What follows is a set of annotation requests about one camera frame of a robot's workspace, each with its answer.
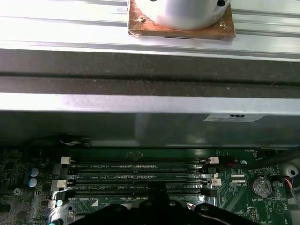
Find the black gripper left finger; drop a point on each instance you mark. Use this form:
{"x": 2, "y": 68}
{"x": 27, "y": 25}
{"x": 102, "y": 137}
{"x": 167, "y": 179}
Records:
{"x": 112, "y": 216}

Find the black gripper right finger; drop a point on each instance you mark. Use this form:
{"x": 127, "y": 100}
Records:
{"x": 206, "y": 216}

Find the RAM slot with white latches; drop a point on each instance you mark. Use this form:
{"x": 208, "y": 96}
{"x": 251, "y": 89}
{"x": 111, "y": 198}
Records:
{"x": 140, "y": 182}
{"x": 140, "y": 161}

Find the green motherboard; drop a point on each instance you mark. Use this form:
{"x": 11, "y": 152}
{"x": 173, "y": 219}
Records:
{"x": 234, "y": 194}

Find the small teal capacitor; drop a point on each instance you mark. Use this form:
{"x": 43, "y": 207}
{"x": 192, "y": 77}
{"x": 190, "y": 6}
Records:
{"x": 58, "y": 222}
{"x": 59, "y": 203}

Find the silver coin battery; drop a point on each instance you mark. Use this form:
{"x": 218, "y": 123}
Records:
{"x": 262, "y": 186}

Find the silver screw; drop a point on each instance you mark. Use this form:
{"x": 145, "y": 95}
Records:
{"x": 18, "y": 192}
{"x": 243, "y": 161}

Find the silver capacitor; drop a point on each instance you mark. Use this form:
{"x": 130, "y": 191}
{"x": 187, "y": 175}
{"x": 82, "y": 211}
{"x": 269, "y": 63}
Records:
{"x": 34, "y": 171}
{"x": 32, "y": 182}

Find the white case sticker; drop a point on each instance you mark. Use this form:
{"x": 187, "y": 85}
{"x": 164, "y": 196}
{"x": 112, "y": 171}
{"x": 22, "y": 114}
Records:
{"x": 234, "y": 117}

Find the black PC case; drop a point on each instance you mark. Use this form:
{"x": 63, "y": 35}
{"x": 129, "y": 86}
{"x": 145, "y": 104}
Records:
{"x": 140, "y": 65}

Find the brown square base plate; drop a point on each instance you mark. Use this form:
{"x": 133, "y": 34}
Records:
{"x": 152, "y": 31}

